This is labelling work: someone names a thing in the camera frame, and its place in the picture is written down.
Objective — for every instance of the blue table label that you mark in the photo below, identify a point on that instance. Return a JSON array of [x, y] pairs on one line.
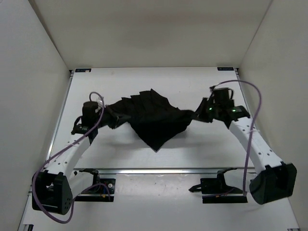
[[82, 70], [225, 68]]

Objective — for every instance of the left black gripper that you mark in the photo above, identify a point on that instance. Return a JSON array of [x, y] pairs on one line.
[[116, 119]]

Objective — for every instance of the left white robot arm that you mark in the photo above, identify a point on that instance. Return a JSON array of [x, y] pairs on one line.
[[56, 185]]

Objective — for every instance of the right blue table label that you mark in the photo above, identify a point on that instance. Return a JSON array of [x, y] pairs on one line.
[[225, 68]]

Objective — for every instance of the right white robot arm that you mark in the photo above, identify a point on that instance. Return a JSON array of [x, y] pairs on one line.
[[273, 180]]

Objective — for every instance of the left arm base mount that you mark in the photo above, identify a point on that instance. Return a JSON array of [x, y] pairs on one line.
[[98, 187]]

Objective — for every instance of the left blue table label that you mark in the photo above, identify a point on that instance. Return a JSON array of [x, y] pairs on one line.
[[82, 70]]

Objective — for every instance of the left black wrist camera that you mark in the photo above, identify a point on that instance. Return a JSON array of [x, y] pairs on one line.
[[90, 113]]

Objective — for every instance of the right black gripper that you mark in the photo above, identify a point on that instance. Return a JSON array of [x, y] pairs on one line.
[[198, 115]]

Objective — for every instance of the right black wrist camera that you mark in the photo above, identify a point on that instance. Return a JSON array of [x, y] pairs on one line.
[[223, 96]]

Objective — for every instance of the black pleated skirt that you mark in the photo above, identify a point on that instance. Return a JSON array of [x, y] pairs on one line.
[[153, 118]]

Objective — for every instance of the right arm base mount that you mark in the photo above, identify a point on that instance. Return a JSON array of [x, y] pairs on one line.
[[216, 191]]

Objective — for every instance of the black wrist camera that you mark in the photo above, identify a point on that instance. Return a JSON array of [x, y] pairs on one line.
[[223, 96], [90, 113]]

